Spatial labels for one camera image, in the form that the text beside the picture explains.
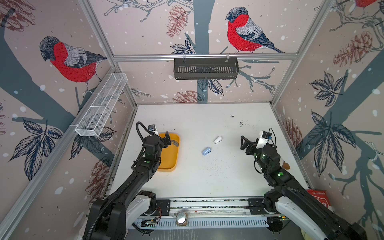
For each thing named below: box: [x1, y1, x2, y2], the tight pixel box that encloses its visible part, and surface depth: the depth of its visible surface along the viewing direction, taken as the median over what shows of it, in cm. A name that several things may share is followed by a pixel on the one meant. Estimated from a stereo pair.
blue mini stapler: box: [202, 147, 212, 156], surface depth 94 cm
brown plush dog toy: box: [282, 160, 291, 170], surface depth 87 cm
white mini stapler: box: [214, 136, 222, 145], surface depth 99 cm
